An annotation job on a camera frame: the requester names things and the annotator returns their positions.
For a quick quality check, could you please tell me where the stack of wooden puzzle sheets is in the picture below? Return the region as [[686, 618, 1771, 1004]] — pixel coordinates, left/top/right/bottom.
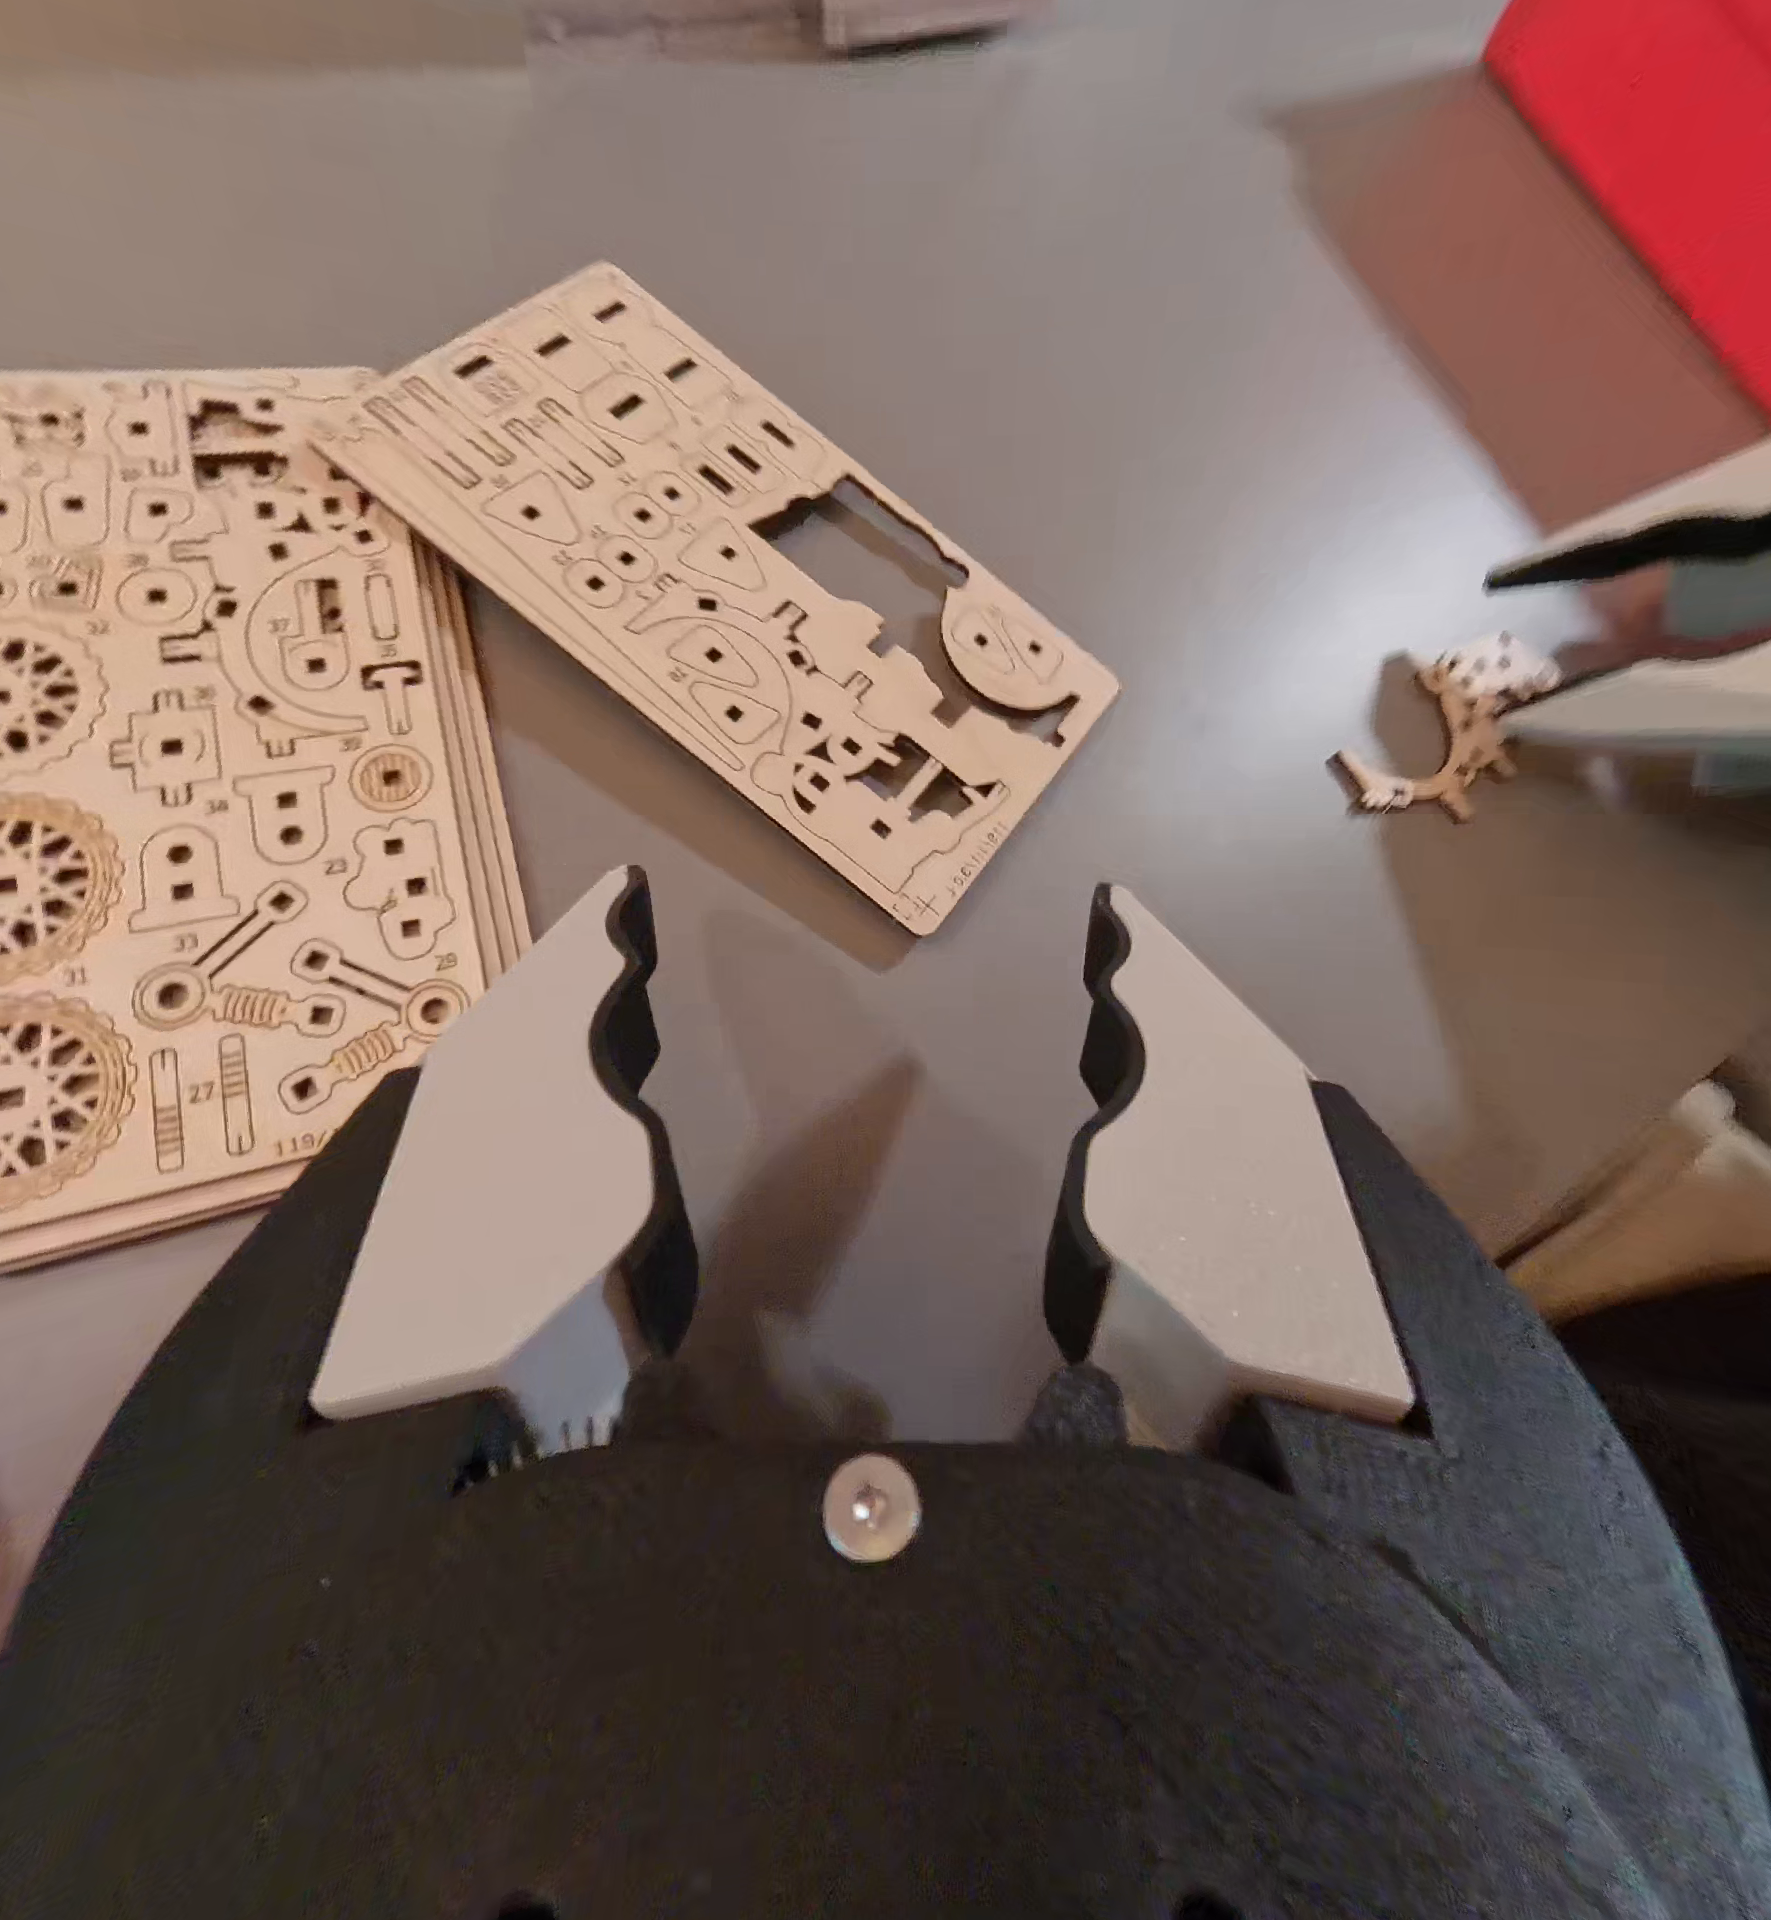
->
[[0, 368, 534, 1287]]

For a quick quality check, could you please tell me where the wooden puzzle sheet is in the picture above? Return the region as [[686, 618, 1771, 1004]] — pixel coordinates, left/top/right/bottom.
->
[[312, 262, 1122, 942]]

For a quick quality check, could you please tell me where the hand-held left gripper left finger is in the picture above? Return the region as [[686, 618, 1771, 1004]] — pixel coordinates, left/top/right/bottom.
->
[[308, 865, 702, 1425]]

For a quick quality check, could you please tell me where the red plastic bin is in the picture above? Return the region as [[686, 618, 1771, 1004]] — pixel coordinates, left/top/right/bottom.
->
[[1481, 0, 1771, 429]]

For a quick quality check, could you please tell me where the grey desk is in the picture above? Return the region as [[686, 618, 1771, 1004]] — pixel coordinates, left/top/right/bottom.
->
[[0, 32, 1771, 1698]]

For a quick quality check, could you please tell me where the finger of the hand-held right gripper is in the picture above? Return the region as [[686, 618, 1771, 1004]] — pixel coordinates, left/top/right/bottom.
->
[[1500, 630, 1771, 792], [1486, 432, 1771, 642]]

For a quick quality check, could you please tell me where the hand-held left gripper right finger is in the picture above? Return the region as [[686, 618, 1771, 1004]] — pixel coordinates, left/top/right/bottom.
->
[[1041, 882, 1418, 1431]]

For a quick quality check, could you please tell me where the wooden cut-out puzzle piece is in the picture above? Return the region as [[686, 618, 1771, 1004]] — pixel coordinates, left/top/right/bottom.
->
[[1331, 630, 1563, 825]]

